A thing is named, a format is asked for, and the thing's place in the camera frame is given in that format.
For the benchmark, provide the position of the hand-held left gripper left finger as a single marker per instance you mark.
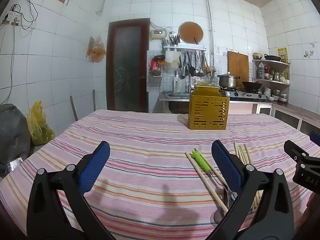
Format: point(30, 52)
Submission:
point(96, 165)

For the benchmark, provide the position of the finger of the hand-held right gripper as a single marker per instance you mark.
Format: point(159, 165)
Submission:
point(315, 137)
point(293, 148)

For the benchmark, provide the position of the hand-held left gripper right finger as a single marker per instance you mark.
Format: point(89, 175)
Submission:
point(226, 165)

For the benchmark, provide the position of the yellow perforated utensil holder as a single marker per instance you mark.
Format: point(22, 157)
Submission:
point(207, 110)

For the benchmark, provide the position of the row of hanging kitchen utensils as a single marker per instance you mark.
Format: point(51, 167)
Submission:
point(196, 65)

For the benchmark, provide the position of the pink striped tablecloth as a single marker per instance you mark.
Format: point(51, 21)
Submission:
point(140, 140)

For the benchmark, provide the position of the stack of bowls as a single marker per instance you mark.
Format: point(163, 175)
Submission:
point(275, 95)

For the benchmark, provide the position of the wooden stick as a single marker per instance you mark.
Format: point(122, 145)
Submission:
point(74, 108)
point(94, 100)

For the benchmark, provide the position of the yellow plastic bag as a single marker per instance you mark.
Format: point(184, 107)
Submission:
point(38, 127)

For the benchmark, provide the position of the white corner shelf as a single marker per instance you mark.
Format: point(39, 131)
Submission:
point(272, 81)

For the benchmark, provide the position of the gas stove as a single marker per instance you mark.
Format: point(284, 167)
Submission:
point(246, 95)

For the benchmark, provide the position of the black wok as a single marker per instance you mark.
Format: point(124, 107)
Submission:
point(251, 86)

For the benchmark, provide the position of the mobile phone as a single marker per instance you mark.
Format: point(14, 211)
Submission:
point(14, 164)

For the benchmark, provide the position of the steel cooking pot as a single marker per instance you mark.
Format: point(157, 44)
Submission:
point(227, 81)

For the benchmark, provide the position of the dark sauce bottle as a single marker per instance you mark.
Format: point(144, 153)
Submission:
point(260, 71)

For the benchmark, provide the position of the steel sink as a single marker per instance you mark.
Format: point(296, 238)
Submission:
point(175, 96)

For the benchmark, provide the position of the grey sack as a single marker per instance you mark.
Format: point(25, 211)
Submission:
point(12, 135)

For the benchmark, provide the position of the black pan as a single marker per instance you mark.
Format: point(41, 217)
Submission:
point(272, 58)

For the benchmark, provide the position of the white soap bottle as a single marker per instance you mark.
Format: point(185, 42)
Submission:
point(178, 85)

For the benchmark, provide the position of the wooden cutting board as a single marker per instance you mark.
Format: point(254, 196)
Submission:
point(238, 66)

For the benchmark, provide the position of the enamel bowl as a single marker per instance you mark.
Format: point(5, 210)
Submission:
point(257, 56)

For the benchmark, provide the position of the dark wooden door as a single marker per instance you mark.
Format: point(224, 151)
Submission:
point(127, 65)

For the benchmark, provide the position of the orange plastic bag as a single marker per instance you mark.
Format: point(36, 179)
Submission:
point(96, 51)

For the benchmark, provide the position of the pink hanging scrubbers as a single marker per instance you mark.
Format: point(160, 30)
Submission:
point(156, 62)

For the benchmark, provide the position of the knife holder with knives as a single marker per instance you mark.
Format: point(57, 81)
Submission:
point(173, 41)

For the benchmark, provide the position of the round woven lid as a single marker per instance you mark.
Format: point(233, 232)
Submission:
point(190, 32)

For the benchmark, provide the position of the white power strip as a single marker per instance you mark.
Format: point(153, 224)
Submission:
point(13, 16)

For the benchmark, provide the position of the wall hooks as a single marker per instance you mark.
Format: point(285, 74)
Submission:
point(308, 53)

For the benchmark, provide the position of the yellow wall poster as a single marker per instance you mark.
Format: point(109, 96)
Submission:
point(282, 54)

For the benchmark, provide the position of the metal wall rack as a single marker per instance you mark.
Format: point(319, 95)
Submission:
point(185, 48)

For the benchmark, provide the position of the grey wall pipe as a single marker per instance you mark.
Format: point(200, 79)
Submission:
point(211, 25)

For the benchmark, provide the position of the wall socket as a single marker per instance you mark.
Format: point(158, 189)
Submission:
point(172, 35)

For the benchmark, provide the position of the wall control box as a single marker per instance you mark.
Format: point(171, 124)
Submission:
point(158, 34)

